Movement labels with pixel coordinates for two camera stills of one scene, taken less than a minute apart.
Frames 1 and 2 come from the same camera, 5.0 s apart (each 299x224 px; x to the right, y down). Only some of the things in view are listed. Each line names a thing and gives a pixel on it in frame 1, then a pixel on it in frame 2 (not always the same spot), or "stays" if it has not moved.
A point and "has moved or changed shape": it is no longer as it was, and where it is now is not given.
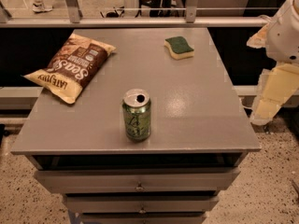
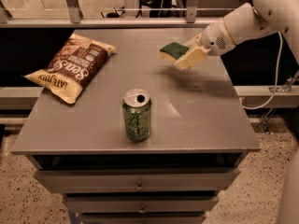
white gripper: [284, 36] to [212, 38]
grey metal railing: [77, 20] stays
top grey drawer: [135, 180] stays
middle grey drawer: [141, 203] stays
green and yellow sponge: [177, 49] has moved or changed shape
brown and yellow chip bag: [72, 66] stays
